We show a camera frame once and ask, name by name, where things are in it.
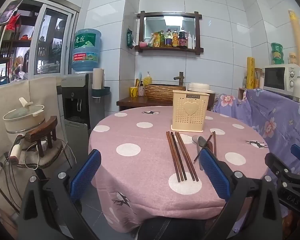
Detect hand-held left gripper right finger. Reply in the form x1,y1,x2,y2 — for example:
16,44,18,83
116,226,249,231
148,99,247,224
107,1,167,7
199,147,283,240

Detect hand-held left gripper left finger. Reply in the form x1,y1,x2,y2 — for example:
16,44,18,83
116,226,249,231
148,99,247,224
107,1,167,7
17,149,102,240

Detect dark thin chopstick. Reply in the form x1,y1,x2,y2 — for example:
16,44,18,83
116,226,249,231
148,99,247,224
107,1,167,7
194,132,213,162

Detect metal spoon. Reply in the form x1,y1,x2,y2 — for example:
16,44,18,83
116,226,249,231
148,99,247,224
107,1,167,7
192,135,201,157
198,136,208,171

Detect cream plastic utensil holder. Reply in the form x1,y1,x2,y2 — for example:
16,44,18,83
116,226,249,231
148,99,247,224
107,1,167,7
171,89,210,133

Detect wooden chair with cushion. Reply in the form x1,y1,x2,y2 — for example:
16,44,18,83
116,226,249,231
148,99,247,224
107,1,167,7
14,140,66,170

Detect purple floral cloth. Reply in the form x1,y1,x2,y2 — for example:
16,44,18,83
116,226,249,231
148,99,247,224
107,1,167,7
211,88,300,232

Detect pink polka-dot tablecloth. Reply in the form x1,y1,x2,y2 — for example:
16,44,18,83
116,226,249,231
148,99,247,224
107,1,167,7
88,106,270,233

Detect small wooden chair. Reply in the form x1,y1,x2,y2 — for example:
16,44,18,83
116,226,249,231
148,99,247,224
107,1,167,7
24,116,58,157

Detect grey water dispenser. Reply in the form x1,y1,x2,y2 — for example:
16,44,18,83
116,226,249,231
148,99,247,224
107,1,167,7
56,73,105,153

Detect white microwave oven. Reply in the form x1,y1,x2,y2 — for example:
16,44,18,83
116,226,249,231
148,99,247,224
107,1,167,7
262,65,300,96

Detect cream pot with lid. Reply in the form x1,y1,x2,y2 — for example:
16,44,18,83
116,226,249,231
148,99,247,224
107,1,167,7
3,97,45,143

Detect glass jar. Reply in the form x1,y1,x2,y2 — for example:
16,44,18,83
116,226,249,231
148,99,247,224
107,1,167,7
254,68,264,89

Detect white rice cooker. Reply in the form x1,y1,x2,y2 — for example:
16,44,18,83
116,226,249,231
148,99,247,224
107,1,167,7
187,82,211,98

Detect dark wooden counter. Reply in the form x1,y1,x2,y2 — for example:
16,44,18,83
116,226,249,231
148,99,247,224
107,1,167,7
116,95,174,112

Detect yellow film roll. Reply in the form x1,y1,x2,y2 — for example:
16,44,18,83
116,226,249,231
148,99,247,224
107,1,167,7
246,57,256,89

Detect brass faucet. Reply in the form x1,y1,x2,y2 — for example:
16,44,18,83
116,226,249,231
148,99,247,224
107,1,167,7
173,71,185,87

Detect yellow soap pump bottle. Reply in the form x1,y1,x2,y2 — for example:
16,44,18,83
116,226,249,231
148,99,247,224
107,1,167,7
143,71,153,87

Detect beige cloth cover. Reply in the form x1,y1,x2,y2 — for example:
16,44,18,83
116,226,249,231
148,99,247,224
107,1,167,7
0,76,63,158

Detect blue water jug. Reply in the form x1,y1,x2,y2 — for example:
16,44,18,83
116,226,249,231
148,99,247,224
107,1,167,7
70,29,102,74

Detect wooden framed mirror shelf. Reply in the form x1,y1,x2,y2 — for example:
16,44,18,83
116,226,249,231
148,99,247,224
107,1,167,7
135,11,204,55

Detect sliding window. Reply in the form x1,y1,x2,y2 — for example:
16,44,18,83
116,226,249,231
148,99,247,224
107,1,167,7
0,0,80,86

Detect dark sauce bottle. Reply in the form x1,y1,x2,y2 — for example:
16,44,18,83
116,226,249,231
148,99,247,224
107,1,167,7
178,27,188,48

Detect green hanging packet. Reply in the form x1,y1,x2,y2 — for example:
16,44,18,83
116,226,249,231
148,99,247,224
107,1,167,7
126,27,133,48

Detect yellow snack packet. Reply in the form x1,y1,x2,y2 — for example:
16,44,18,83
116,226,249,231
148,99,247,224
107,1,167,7
150,32,161,48

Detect phone on holder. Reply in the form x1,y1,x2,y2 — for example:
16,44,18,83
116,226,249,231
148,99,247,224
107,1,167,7
0,0,23,28

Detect black cables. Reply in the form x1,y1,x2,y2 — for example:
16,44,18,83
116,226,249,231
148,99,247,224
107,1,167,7
0,152,42,207

